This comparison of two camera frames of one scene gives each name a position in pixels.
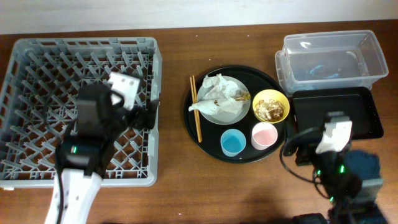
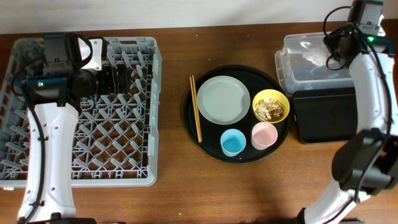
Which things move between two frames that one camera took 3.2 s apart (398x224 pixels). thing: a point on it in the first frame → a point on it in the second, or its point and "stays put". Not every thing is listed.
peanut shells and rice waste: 270,110 stays put
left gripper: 148,112 → 115,78
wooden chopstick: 194,110 stays put
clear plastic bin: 329,59 stays put
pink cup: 263,136 stays put
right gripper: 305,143 → 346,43
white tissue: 221,97 → 319,56
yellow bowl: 270,106 stays put
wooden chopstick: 197,111 stays put
